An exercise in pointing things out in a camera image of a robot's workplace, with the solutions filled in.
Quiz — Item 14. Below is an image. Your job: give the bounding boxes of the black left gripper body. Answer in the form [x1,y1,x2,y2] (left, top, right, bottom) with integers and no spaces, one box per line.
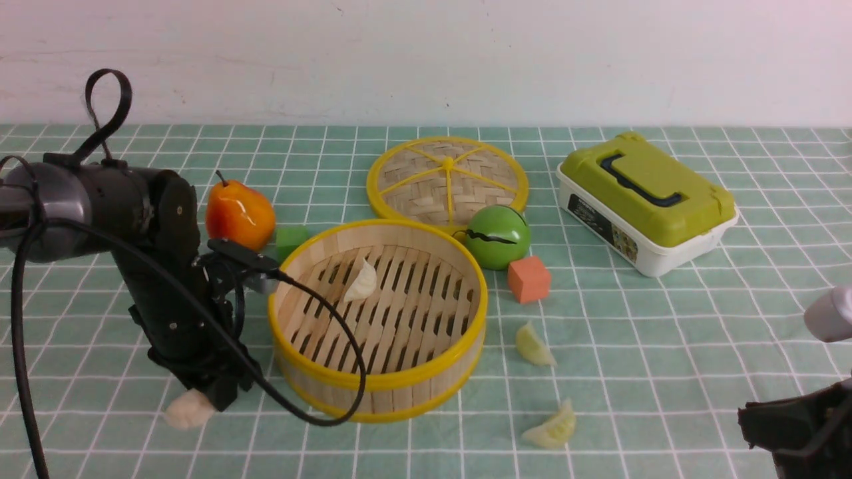
[113,249,259,394]

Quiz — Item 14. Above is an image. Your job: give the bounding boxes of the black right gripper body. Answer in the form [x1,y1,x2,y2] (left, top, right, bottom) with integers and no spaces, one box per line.
[738,380,851,478]

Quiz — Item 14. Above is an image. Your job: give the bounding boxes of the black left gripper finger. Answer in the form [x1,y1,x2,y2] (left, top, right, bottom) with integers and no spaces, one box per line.
[203,379,240,412]

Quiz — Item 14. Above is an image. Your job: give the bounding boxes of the white dumpling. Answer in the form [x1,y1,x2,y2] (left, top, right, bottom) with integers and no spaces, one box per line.
[343,259,377,303]
[164,389,217,430]

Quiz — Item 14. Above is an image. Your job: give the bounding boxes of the pale green dumpling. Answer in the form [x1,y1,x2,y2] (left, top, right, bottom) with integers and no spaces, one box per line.
[515,322,558,367]
[521,399,577,450]

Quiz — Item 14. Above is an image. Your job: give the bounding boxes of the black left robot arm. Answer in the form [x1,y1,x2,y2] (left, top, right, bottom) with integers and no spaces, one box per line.
[2,162,253,411]

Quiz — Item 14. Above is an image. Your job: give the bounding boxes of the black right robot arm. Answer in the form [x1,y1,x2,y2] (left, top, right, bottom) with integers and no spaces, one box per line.
[738,286,851,478]

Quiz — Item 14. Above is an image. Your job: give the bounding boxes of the bamboo steamer tray yellow rim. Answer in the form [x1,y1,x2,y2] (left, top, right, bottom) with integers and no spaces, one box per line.
[268,219,488,422]

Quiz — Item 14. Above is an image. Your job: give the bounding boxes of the woven bamboo steamer lid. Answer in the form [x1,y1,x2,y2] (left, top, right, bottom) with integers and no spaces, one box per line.
[366,136,530,234]

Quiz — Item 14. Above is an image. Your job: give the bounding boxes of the orange red toy pear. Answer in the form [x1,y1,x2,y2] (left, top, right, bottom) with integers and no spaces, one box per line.
[204,170,276,252]

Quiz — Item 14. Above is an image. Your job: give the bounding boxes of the small green foam cube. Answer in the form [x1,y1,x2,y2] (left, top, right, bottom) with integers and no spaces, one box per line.
[274,225,311,263]

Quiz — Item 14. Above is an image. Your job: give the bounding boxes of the green checkered tablecloth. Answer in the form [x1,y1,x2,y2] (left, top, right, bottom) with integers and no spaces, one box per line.
[23,124,851,478]

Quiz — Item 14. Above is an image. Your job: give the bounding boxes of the green lid white plastic box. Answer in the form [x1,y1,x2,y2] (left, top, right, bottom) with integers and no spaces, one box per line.
[556,132,740,277]

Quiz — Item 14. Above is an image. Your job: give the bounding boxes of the green toy apple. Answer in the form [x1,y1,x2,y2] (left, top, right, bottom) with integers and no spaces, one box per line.
[463,204,531,271]

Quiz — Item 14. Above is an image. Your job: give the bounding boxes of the orange foam cube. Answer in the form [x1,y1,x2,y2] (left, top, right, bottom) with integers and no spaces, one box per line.
[507,255,552,304]

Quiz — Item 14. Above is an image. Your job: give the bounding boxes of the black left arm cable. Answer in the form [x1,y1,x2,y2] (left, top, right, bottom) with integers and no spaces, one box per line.
[0,69,367,479]

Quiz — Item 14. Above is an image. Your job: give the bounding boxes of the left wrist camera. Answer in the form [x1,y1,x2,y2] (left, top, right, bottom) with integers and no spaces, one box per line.
[205,238,279,296]

